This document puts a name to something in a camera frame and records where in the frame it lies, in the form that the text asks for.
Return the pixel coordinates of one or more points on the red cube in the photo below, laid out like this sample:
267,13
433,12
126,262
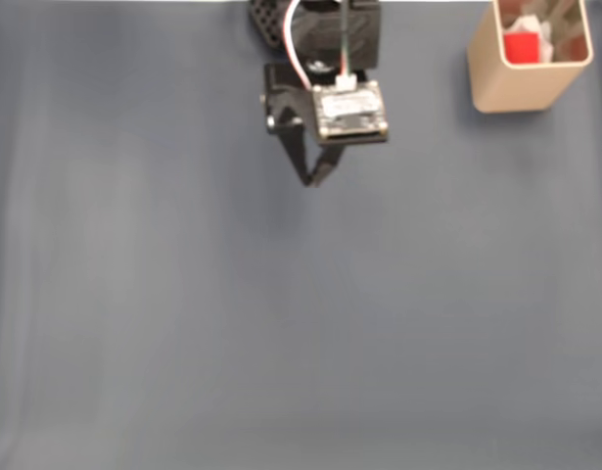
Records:
522,49

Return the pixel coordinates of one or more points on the beige rounded box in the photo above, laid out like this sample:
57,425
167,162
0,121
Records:
506,90

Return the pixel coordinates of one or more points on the grey table cloth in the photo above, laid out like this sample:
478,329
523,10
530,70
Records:
300,294

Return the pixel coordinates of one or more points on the white crumpled paper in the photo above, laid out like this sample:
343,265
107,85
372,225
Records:
525,23

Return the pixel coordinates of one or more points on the camera circuit board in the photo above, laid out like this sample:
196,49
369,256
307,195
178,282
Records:
352,110

